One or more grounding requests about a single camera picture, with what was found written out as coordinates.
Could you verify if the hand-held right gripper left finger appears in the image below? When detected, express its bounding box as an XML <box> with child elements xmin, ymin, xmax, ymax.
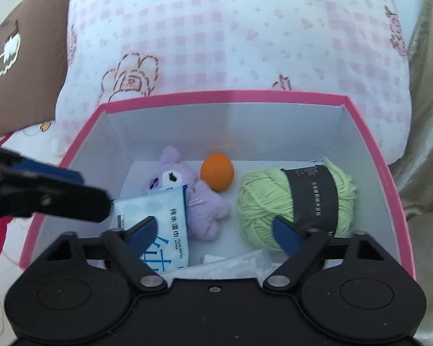
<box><xmin>45</xmin><ymin>216</ymin><xmax>168</xmax><ymax>292</ymax></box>

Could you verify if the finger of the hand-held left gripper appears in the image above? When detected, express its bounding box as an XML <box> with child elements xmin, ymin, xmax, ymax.
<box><xmin>0</xmin><ymin>143</ymin><xmax>113</xmax><ymax>234</ymax></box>
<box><xmin>14</xmin><ymin>158</ymin><xmax>86</xmax><ymax>185</ymax></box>

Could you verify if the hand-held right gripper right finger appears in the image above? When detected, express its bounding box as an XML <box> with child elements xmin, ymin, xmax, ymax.
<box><xmin>263</xmin><ymin>216</ymin><xmax>385</xmax><ymax>291</ymax></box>

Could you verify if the blue wet wipes packet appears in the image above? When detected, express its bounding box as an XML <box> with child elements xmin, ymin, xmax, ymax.
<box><xmin>112</xmin><ymin>185</ymin><xmax>190</xmax><ymax>274</ymax></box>

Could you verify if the green yarn ball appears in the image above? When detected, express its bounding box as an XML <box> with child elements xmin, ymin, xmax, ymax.
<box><xmin>236</xmin><ymin>157</ymin><xmax>359</xmax><ymax>251</ymax></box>

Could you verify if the clear box with orange label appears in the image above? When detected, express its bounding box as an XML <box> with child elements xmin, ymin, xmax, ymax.
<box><xmin>162</xmin><ymin>249</ymin><xmax>275</xmax><ymax>281</ymax></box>

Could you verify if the purple plush toy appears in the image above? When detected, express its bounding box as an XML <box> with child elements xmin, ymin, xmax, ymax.
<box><xmin>141</xmin><ymin>146</ymin><xmax>232</xmax><ymax>241</ymax></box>

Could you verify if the orange makeup sponge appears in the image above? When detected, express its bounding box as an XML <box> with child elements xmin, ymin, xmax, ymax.
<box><xmin>201</xmin><ymin>153</ymin><xmax>235</xmax><ymax>192</ymax></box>

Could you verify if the pink cardboard box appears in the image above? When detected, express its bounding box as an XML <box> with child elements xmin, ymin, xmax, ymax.
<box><xmin>20</xmin><ymin>89</ymin><xmax>417</xmax><ymax>282</ymax></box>

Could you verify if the brown pillow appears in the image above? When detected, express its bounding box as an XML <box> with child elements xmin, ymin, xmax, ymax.
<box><xmin>0</xmin><ymin>0</ymin><xmax>73</xmax><ymax>143</ymax></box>

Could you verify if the golden satin cloth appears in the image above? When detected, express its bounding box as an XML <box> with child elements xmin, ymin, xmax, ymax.
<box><xmin>388</xmin><ymin>0</ymin><xmax>433</xmax><ymax>346</ymax></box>

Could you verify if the pink checkered pillow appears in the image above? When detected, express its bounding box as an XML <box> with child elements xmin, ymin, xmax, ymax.
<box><xmin>54</xmin><ymin>0</ymin><xmax>412</xmax><ymax>166</ymax></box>

